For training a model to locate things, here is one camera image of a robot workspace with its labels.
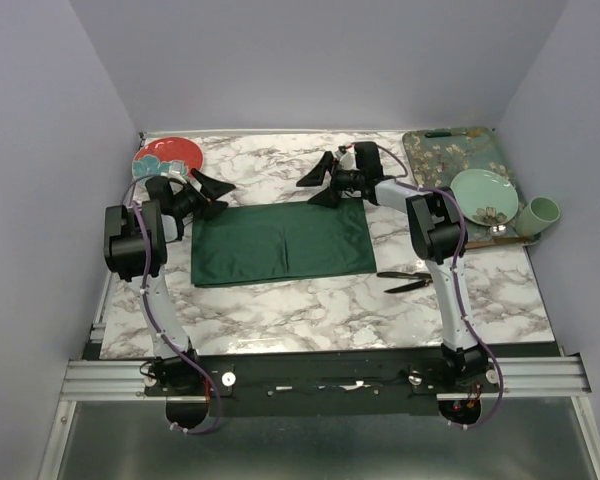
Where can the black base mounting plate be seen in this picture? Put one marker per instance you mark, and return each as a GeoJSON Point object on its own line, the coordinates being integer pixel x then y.
{"type": "Point", "coordinates": [253, 403]}

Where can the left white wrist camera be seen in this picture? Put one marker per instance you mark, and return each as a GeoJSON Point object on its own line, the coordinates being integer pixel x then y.
{"type": "Point", "coordinates": [176, 169]}

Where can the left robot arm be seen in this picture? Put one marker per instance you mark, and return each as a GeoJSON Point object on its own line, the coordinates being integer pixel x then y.
{"type": "Point", "coordinates": [135, 249]}

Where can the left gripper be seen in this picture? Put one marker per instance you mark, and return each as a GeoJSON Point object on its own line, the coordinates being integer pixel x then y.
{"type": "Point", "coordinates": [211, 189]}

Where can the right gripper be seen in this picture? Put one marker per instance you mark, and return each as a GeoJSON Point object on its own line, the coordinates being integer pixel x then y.
{"type": "Point", "coordinates": [315, 177]}

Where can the light green plate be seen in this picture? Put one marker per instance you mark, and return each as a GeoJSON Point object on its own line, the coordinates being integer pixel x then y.
{"type": "Point", "coordinates": [484, 197]}

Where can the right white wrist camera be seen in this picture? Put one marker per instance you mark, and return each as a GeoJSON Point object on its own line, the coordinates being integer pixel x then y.
{"type": "Point", "coordinates": [345, 155]}

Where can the aluminium frame rail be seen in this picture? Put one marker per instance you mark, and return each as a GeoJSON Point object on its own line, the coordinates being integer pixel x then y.
{"type": "Point", "coordinates": [534, 377]}

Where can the red plate with blue flower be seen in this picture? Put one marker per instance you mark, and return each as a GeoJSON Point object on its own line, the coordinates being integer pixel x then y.
{"type": "Point", "coordinates": [148, 159]}

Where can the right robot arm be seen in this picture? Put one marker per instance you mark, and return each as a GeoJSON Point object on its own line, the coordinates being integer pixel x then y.
{"type": "Point", "coordinates": [438, 236]}

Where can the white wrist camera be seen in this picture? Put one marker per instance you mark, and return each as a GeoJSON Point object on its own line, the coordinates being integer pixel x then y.
{"type": "Point", "coordinates": [176, 169]}
{"type": "Point", "coordinates": [345, 155]}

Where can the light green cup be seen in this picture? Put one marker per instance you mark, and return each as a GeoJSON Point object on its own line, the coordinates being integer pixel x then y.
{"type": "Point", "coordinates": [538, 215]}

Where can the dark green cloth napkin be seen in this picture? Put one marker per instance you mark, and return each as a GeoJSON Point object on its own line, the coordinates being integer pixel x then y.
{"type": "Point", "coordinates": [279, 242]}

